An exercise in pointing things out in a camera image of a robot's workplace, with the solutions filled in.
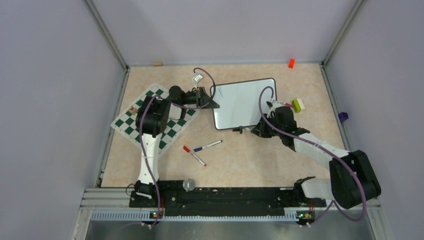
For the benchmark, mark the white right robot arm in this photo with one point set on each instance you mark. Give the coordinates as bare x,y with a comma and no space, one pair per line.
351,175

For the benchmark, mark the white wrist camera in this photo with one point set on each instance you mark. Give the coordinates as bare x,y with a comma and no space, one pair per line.
274,104
197,78

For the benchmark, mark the white whiteboard black frame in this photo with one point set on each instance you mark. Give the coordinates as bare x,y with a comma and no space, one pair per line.
239,102

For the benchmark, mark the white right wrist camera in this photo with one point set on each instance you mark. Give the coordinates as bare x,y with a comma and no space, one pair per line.
274,104

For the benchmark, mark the grey round knob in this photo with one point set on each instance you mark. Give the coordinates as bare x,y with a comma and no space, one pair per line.
189,185

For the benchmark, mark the red cap marker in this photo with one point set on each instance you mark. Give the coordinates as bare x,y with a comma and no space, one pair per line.
194,155

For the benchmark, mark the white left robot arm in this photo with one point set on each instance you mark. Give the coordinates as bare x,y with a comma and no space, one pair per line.
146,185

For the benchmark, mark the orange toy block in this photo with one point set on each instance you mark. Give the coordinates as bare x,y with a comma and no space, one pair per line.
291,63

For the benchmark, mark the black cap marker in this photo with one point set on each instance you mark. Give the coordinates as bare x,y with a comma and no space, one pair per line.
241,129

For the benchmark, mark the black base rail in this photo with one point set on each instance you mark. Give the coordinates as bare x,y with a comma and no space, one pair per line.
216,202

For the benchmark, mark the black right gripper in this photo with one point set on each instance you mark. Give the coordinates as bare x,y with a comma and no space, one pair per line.
260,129

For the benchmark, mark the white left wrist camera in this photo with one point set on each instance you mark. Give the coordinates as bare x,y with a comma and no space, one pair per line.
197,78

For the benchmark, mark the purple toy block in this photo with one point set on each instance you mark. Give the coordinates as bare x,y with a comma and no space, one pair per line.
343,116

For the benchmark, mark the wooden cork piece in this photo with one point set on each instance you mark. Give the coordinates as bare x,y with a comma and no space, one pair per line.
157,64

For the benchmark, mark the green white chess mat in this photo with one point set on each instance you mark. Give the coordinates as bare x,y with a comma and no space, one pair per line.
127,124

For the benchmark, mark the blue cap marker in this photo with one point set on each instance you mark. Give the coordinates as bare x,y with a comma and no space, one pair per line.
207,146

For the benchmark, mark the brown wooden chess piece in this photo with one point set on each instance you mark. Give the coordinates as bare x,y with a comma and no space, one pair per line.
133,111

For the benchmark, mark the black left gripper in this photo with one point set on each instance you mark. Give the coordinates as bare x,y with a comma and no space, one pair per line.
201,97

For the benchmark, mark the green white toy brick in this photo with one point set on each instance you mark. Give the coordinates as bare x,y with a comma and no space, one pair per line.
298,105

